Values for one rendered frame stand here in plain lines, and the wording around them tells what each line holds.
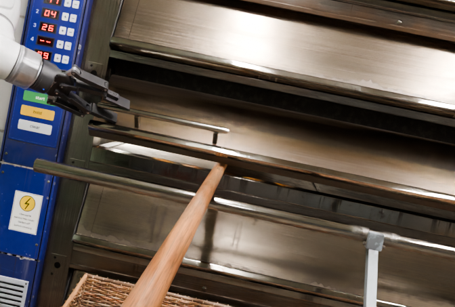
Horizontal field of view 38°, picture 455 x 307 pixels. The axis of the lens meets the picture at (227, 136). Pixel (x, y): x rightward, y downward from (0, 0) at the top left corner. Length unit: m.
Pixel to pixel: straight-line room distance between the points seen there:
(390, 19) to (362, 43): 0.09
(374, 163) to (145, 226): 0.61
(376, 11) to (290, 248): 0.65
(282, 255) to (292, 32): 0.58
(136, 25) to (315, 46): 0.47
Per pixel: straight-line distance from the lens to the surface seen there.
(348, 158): 1.71
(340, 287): 1.78
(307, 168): 1.63
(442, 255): 1.43
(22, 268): 1.87
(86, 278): 1.82
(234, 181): 1.74
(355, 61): 1.75
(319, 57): 1.74
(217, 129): 1.63
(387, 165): 1.72
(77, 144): 1.81
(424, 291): 1.83
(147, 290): 0.60
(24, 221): 1.84
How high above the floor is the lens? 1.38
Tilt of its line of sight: 3 degrees down
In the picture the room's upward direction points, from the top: 12 degrees clockwise
